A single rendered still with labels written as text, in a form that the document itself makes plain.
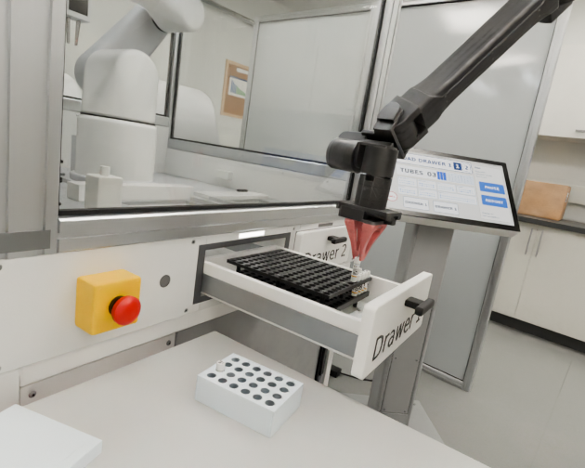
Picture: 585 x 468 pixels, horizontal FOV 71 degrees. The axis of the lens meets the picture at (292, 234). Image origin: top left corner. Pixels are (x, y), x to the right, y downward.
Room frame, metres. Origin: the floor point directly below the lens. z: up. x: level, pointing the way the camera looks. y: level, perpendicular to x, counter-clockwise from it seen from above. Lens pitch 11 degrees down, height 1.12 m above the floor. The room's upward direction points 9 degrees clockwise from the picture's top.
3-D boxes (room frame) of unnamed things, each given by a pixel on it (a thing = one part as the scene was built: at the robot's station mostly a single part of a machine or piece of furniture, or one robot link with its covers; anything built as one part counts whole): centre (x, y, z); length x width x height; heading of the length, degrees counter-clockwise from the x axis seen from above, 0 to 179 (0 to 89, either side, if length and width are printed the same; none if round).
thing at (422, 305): (0.63, -0.22, 0.91); 0.07 x 0.04 x 0.01; 148
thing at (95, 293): (0.53, 0.24, 0.88); 0.07 x 0.05 x 0.07; 148
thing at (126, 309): (0.51, 0.21, 0.88); 0.04 x 0.03 x 0.04; 148
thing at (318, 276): (0.75, -0.03, 0.87); 0.22 x 0.18 x 0.06; 58
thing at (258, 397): (0.52, 0.03, 0.78); 0.12 x 0.08 x 0.04; 64
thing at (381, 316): (0.65, -0.20, 0.87); 0.29 x 0.02 x 0.11; 148
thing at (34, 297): (1.11, 0.46, 0.87); 1.02 x 0.95 x 0.14; 148
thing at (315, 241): (1.08, -0.09, 0.87); 0.29 x 0.02 x 0.11; 148
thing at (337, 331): (0.76, -0.02, 0.86); 0.40 x 0.26 x 0.06; 58
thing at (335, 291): (0.70, -0.11, 0.90); 0.18 x 0.02 x 0.01; 148
